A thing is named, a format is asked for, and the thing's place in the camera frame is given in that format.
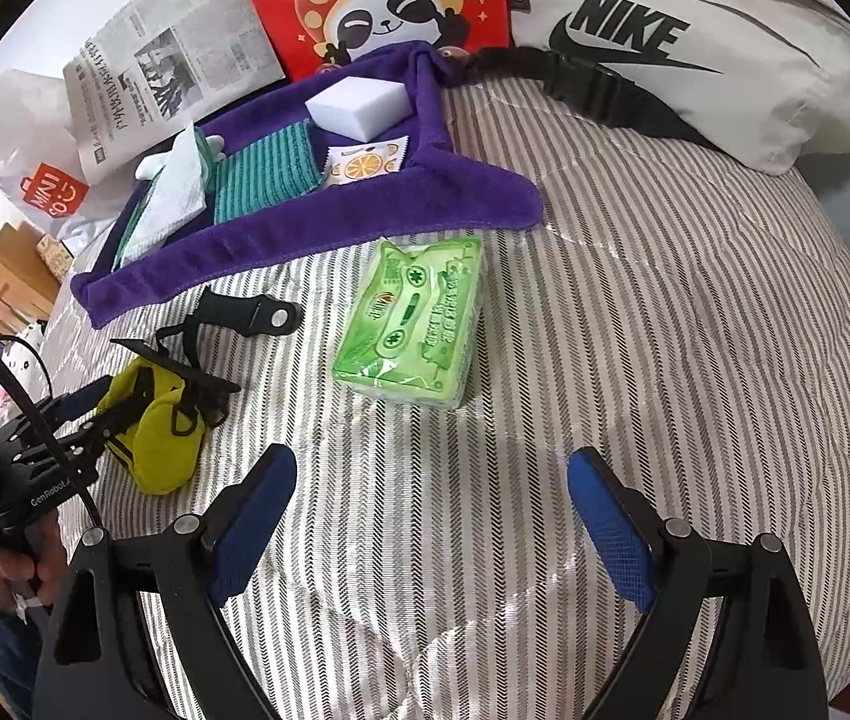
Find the yellow black pouch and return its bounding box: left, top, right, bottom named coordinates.
left=96, top=338, right=241, bottom=496

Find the black watch strap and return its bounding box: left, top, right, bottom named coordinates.
left=154, top=284, right=307, bottom=350

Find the green tissue pack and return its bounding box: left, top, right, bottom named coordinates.
left=331, top=236, right=484, bottom=408

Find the white sponge block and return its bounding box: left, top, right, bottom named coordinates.
left=304, top=76, right=412, bottom=143

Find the person's left hand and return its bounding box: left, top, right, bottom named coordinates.
left=0, top=511, right=68, bottom=614

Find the white panda plush toy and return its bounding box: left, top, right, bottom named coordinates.
left=0, top=320, right=50, bottom=385

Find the wooden headboard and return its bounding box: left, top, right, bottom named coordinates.
left=0, top=224, right=61, bottom=335

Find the brown decorated box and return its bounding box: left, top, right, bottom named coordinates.
left=36, top=234, right=75, bottom=283

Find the white glove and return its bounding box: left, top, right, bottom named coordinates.
left=112, top=124, right=225, bottom=270

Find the white Miniso plastic bag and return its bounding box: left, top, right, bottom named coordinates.
left=0, top=70, right=128, bottom=252

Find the teal knitted cloth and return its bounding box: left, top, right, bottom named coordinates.
left=213, top=121, right=322, bottom=224

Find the orange fruit sticker sheet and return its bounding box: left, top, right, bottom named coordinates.
left=322, top=137, right=409, bottom=187

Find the newspaper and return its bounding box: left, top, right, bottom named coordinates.
left=64, top=0, right=285, bottom=185

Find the purple towel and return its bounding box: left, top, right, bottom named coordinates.
left=70, top=43, right=544, bottom=328

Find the white Nike waist bag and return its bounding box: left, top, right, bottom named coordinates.
left=511, top=0, right=850, bottom=174

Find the black bag strap buckle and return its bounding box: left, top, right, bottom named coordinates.
left=466, top=47, right=715, bottom=149

